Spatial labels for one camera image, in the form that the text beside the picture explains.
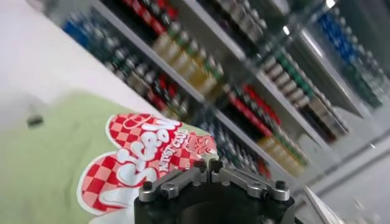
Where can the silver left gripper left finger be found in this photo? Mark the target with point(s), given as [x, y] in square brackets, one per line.
[182, 179]

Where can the light green printed t-shirt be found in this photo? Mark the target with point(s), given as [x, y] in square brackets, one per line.
[45, 167]

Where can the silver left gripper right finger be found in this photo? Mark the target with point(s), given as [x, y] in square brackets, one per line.
[243, 181]

